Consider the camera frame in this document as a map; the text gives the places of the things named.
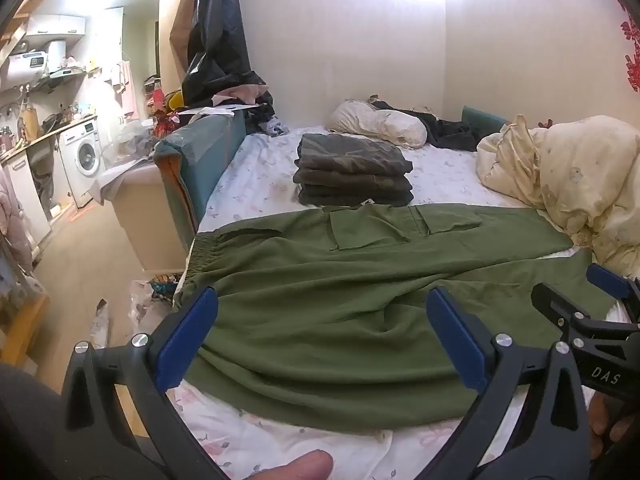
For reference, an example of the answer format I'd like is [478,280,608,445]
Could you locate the olive green pants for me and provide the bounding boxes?
[172,203,618,433]

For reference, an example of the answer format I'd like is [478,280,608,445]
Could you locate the dark crumpled clothing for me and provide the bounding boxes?
[371,101,483,152]

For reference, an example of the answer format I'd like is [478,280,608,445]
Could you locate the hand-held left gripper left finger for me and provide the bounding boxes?
[60,286,236,480]

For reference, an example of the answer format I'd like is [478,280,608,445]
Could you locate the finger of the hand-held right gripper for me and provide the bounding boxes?
[531,282,592,341]
[586,263,640,321]

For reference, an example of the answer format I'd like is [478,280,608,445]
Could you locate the floral white bed sheet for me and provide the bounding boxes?
[165,122,631,480]

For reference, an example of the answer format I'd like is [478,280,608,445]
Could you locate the person's left hand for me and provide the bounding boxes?
[245,450,334,480]

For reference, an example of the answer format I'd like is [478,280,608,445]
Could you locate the black hanging jacket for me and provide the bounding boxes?
[181,0,268,107]

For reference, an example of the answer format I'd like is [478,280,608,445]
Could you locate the cream patterned duvet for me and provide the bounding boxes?
[475,115,640,279]

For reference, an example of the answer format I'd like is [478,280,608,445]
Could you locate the person's right hand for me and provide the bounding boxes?
[589,394,634,461]

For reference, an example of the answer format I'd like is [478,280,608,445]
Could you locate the yellow stool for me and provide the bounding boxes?
[0,294,49,367]

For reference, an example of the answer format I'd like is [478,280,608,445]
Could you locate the teal bed footboard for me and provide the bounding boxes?
[154,110,247,235]

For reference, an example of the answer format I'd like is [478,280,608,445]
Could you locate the kitchen counter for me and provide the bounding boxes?
[0,114,98,163]

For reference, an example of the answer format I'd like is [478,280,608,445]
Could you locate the white crumpled pillow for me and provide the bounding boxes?
[327,100,429,149]

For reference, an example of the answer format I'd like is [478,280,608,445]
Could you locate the red wall decoration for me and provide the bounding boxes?
[619,0,640,92]

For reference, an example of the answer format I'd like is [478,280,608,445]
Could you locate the pink hanging garment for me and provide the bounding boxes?
[0,164,32,266]

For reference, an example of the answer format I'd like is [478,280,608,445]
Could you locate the white washing machine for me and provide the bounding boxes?
[59,121,104,209]

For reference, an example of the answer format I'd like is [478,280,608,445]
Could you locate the dark cloth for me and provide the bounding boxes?
[0,361,68,480]

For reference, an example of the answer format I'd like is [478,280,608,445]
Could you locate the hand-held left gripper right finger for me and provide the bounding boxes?
[427,288,596,480]

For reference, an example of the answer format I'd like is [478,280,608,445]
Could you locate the white wall cabinet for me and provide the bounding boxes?
[25,14,87,37]

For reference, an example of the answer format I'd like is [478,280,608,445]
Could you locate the teal bed headboard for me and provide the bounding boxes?
[461,105,510,134]

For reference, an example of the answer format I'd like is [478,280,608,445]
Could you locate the white water heater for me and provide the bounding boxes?
[0,49,51,92]

